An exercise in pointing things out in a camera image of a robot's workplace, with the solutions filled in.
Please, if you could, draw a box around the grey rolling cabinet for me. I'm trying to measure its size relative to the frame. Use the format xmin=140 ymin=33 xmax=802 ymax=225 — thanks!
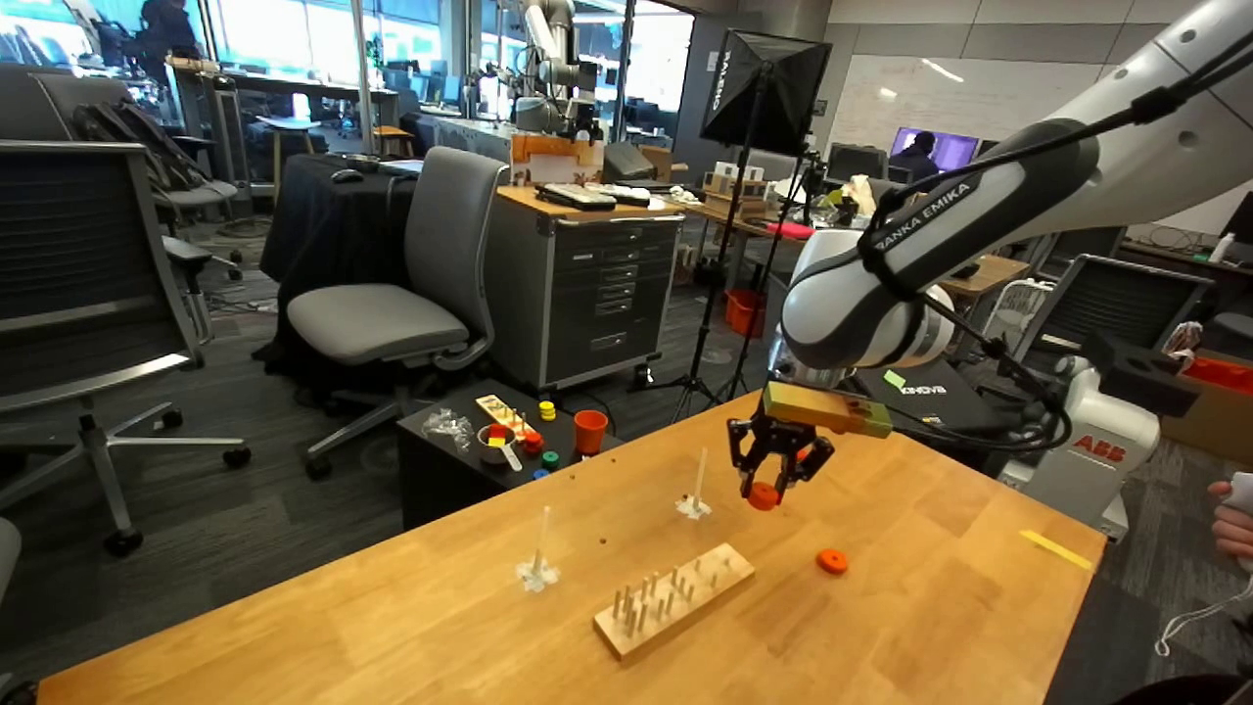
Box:
xmin=486 ymin=182 xmax=689 ymax=394

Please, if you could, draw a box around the purple lit monitor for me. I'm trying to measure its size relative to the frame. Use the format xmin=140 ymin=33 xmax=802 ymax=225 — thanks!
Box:
xmin=887 ymin=122 xmax=986 ymax=181

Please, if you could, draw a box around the red bucket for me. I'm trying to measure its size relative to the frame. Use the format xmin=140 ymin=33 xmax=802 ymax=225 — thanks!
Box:
xmin=719 ymin=287 xmax=772 ymax=339

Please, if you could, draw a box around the tall white peg stand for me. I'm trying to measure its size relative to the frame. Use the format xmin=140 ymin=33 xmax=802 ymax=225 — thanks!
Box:
xmin=669 ymin=442 xmax=716 ymax=524

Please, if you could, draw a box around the box of colourful toys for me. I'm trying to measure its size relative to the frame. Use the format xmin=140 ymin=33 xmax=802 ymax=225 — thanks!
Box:
xmin=396 ymin=381 xmax=619 ymax=528

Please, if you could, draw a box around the white ABB robot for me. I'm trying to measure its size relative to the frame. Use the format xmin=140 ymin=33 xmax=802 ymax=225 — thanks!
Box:
xmin=1003 ymin=356 xmax=1166 ymax=540

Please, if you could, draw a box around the small white peg stand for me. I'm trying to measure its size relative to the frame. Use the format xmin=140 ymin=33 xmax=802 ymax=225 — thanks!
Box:
xmin=512 ymin=502 xmax=563 ymax=599

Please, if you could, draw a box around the red box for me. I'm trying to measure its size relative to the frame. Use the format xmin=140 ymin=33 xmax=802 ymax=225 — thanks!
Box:
xmin=1177 ymin=347 xmax=1253 ymax=399

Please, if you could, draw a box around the flat black device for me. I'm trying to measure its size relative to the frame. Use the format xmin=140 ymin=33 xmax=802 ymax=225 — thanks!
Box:
xmin=533 ymin=181 xmax=621 ymax=216

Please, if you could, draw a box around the orange cup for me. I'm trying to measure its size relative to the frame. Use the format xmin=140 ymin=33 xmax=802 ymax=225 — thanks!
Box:
xmin=571 ymin=407 xmax=614 ymax=459

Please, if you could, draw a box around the cluttered long wooden desk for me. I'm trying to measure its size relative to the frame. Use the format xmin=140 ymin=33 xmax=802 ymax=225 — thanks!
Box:
xmin=676 ymin=181 xmax=873 ymax=264

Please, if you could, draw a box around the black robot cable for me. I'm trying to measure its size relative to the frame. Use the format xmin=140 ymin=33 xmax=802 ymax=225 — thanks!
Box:
xmin=852 ymin=62 xmax=1253 ymax=463

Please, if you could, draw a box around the grey office chair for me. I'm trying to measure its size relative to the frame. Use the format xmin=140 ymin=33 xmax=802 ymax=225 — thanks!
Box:
xmin=283 ymin=142 xmax=512 ymax=481

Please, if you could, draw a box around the distant person in dark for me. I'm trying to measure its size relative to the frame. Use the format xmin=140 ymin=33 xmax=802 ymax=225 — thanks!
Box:
xmin=130 ymin=0 xmax=207 ymax=82

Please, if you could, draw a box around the wooden rack with rods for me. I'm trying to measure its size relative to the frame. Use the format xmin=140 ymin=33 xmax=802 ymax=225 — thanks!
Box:
xmin=592 ymin=540 xmax=759 ymax=661

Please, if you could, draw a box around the wooden box on cabinet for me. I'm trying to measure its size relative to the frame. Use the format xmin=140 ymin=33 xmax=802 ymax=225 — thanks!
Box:
xmin=503 ymin=130 xmax=608 ymax=187

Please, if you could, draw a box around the clear plastic bag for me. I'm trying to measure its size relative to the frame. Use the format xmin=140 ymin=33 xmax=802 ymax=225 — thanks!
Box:
xmin=418 ymin=404 xmax=481 ymax=454

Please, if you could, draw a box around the black softbox on stand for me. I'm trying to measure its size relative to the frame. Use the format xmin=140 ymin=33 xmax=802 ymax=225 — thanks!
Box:
xmin=649 ymin=28 xmax=836 ymax=407

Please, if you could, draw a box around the person hand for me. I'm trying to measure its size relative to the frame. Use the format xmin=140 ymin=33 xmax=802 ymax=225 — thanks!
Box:
xmin=1204 ymin=481 xmax=1253 ymax=563

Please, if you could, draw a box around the dark office chair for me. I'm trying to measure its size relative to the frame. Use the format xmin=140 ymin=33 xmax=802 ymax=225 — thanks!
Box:
xmin=78 ymin=99 xmax=249 ymax=287

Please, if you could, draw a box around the yellow tape strip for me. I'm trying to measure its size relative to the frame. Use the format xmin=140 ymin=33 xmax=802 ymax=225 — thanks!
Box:
xmin=1012 ymin=524 xmax=1094 ymax=574

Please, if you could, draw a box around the black mesh office chair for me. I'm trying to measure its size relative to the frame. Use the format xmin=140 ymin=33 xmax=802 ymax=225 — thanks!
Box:
xmin=0 ymin=134 xmax=253 ymax=558

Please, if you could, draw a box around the yellow wrist camera box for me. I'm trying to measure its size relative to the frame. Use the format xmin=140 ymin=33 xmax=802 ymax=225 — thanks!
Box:
xmin=759 ymin=381 xmax=895 ymax=442

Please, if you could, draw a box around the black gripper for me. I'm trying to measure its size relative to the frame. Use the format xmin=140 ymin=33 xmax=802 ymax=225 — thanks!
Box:
xmin=723 ymin=419 xmax=836 ymax=506

